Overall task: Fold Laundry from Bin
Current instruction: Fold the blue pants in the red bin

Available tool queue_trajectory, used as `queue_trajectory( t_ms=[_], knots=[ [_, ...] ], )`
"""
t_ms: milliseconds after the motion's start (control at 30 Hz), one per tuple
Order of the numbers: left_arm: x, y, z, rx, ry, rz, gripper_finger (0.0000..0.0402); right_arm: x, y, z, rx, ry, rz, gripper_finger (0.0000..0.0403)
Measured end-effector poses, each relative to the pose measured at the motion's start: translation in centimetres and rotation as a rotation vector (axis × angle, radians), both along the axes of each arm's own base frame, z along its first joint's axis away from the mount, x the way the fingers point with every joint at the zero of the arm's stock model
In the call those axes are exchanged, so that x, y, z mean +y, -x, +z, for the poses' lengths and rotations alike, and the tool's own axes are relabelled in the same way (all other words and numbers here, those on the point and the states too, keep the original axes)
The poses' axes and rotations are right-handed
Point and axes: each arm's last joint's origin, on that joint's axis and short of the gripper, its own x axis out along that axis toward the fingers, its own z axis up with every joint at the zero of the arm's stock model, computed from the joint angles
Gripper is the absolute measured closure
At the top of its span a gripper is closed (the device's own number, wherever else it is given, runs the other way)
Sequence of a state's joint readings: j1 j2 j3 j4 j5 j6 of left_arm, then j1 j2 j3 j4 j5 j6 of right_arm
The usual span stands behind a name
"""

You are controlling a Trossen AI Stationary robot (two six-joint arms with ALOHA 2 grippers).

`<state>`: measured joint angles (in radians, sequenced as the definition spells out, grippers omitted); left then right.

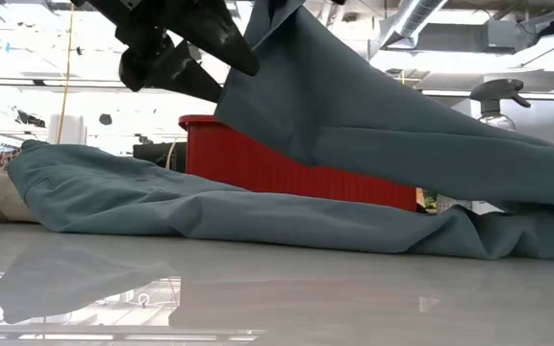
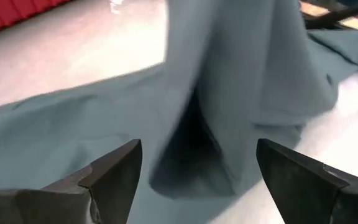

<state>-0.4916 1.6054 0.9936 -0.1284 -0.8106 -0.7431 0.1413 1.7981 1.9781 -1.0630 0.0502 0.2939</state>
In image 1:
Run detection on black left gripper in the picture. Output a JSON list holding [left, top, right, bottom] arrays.
[[72, 0, 262, 104]]

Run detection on grey-teal trousers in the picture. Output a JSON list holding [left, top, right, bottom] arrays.
[[7, 0, 554, 260]]

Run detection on red plastic laundry bin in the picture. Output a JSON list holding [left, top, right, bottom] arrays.
[[178, 113, 418, 212]]

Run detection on black computer monitor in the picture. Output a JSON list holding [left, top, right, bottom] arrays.
[[132, 142, 188, 173]]

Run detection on white pillar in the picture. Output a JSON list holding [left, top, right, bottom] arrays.
[[48, 113, 88, 145]]

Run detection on small potted succulent plant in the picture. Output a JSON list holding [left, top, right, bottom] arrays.
[[420, 189, 451, 212]]

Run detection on white spray bottle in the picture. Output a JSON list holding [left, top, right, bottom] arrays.
[[468, 78, 533, 215]]

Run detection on yellow cable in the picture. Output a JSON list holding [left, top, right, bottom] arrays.
[[55, 2, 75, 144]]

